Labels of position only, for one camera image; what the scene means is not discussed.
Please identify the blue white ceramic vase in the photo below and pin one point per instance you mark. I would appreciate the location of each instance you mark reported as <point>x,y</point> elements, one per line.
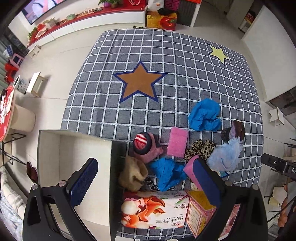
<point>20,84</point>

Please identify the pink sponge block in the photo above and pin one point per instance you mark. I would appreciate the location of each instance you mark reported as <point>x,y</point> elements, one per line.
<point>188,169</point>
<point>177,142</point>

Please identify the light blue fluffy duster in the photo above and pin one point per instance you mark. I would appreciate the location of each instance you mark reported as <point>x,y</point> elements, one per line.
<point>226,156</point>

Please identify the red gift bag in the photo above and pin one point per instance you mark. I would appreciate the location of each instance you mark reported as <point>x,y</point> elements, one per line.
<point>135,2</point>

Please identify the leopard print scrunchie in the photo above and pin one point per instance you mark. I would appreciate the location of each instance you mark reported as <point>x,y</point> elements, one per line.
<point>200,148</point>

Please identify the potted green plant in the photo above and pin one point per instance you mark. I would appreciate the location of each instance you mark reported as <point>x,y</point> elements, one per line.
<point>110,3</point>

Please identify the red plastic stool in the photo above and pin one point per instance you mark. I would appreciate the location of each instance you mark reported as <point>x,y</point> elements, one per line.
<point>10,72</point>

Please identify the pink navy knit hat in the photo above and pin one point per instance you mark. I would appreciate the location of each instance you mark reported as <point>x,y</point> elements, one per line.
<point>145,147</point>

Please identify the white shopping bag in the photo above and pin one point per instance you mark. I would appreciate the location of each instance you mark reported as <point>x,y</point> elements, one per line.
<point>155,5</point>

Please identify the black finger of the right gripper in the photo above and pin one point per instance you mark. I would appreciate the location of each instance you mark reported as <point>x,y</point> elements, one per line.
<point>279,165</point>

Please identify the red yellow gift box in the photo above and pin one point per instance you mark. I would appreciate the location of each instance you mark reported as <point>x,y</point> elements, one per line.
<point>165,22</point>

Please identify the blue mesh cloth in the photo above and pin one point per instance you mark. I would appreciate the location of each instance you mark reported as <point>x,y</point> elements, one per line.
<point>204,116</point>
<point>169,173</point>

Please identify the red round table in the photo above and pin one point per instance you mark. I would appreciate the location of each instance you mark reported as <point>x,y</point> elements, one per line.
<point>14,116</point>

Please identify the red white tv cabinet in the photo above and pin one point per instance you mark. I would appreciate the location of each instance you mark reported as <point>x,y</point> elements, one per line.
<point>123,15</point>

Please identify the pink plastic stool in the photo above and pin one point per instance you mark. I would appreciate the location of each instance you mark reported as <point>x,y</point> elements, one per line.
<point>16,60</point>

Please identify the grey checked star rug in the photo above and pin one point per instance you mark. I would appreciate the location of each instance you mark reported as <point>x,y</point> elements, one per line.
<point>195,69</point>

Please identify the wall television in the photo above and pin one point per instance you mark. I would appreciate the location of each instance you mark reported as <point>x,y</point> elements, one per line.
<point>37,8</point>

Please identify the white storage box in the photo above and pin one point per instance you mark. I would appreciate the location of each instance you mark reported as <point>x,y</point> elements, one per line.
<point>62,152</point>

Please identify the purple brown headband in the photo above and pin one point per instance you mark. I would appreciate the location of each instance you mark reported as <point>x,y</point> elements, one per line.
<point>236,130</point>

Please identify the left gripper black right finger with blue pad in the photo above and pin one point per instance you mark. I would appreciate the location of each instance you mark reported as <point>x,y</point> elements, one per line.
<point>250,222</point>

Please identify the floral tissue pack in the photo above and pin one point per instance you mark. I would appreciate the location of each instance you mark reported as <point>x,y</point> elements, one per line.
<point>148,209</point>

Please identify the beige knit hat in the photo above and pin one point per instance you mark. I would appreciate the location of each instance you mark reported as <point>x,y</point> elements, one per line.
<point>133,175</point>

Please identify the pink yellow paper box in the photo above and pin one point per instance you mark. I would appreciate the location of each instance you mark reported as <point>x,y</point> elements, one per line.
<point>200,211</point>

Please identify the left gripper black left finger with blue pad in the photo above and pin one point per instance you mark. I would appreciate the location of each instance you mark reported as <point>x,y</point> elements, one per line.
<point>39,222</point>

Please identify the small white wooden stool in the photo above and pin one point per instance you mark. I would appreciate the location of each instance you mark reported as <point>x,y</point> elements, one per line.
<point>36,84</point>

